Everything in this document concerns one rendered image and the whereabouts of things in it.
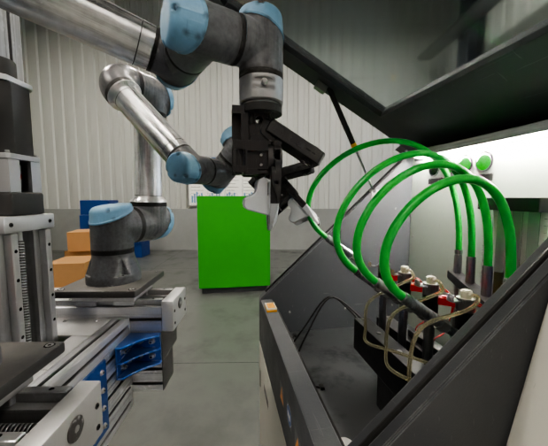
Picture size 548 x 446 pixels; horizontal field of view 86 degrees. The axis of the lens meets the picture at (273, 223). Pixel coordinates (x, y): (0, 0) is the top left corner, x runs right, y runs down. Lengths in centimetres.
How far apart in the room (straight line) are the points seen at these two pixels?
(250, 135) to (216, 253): 348
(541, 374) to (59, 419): 61
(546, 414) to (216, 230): 365
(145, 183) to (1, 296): 48
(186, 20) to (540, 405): 64
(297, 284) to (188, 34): 78
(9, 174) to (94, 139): 751
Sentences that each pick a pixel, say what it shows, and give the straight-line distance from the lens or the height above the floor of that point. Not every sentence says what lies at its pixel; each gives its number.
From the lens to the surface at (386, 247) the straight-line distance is 46.
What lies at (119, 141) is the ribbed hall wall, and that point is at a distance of 801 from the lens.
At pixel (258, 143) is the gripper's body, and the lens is 49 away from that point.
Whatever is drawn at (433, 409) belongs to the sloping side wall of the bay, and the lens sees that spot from 45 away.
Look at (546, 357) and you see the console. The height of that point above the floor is 110.
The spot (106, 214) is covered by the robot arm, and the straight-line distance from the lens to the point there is 95.
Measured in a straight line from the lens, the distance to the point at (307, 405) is 57.
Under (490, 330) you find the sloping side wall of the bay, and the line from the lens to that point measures 46.
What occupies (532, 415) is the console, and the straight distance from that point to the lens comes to 51.
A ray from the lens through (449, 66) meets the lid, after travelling 84.
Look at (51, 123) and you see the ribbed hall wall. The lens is 885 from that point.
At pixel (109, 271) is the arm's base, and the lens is 96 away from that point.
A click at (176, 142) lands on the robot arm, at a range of 80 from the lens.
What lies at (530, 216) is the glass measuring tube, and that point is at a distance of 80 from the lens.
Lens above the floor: 129
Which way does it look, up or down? 5 degrees down
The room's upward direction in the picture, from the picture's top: straight up
